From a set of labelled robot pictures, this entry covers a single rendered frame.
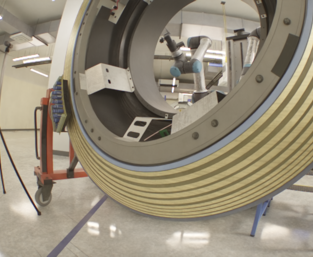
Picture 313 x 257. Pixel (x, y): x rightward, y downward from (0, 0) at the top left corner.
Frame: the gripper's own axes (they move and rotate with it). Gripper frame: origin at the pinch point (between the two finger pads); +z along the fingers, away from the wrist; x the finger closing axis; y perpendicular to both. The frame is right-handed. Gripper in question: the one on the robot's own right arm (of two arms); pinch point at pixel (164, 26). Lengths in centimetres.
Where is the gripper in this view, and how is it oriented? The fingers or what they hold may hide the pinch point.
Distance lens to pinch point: 146.8
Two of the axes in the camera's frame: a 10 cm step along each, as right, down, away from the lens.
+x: -0.5, -6.5, 7.6
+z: -5.1, -6.3, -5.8
